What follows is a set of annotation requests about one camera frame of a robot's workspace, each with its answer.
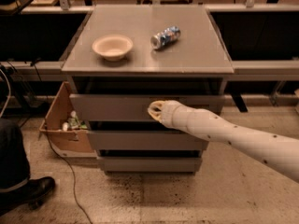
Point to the crushed blue soda can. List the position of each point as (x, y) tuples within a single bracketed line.
[(167, 36)]

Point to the grey top drawer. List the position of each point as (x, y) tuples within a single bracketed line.
[(129, 108)]

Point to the grey drawer cabinet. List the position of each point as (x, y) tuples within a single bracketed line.
[(196, 64)]

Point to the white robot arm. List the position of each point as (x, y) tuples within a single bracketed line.
[(281, 153)]

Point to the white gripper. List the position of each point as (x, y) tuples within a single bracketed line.
[(170, 113)]

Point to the black leather shoe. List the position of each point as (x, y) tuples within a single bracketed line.
[(33, 193)]

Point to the grey bottom drawer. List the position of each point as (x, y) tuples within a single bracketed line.
[(149, 165)]

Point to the dark trouser leg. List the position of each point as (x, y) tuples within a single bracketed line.
[(14, 166)]

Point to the trash in cardboard box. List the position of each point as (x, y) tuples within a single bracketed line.
[(73, 123)]

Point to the grey drawer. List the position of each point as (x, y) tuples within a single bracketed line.
[(149, 165), (117, 140), (129, 108)]

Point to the brown cardboard box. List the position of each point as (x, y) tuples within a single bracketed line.
[(68, 143)]

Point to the white paper bowl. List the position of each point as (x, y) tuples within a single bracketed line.
[(112, 47)]

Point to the grey middle drawer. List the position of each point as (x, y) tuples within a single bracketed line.
[(117, 140)]

